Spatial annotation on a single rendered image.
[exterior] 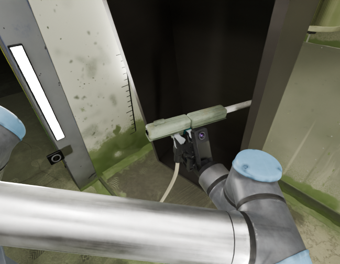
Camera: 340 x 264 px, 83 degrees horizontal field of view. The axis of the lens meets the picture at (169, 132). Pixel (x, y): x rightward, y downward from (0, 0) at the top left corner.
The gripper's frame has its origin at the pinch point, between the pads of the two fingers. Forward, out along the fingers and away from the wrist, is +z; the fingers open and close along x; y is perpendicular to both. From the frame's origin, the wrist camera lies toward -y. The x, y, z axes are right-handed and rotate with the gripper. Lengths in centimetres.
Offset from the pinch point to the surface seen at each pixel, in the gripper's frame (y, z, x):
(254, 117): -10.0, -15.8, 17.1
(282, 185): 102, -5, 105
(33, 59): -4, 81, -46
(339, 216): 97, -44, 117
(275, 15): -37.3, -16.0, 11.4
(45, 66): 1, 83, -42
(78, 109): 34, 85, -34
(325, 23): -16, 32, 121
